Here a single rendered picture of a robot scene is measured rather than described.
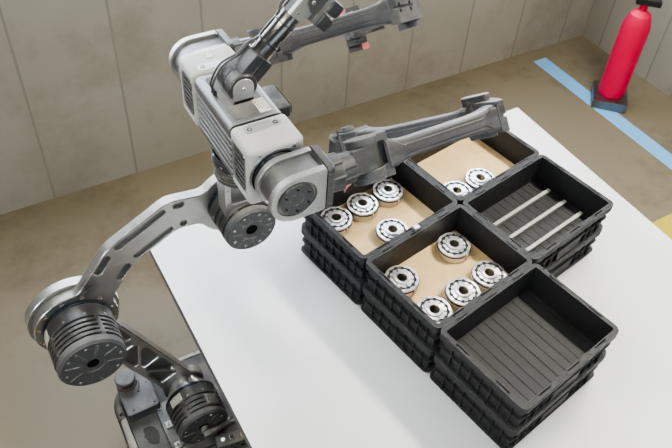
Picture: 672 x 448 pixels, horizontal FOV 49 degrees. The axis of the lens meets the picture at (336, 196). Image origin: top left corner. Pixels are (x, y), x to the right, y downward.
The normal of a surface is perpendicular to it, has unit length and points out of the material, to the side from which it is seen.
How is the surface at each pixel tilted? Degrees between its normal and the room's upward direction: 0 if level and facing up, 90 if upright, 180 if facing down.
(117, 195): 0
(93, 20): 90
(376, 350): 0
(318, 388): 0
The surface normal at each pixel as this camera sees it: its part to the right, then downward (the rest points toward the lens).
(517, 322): 0.06, -0.72
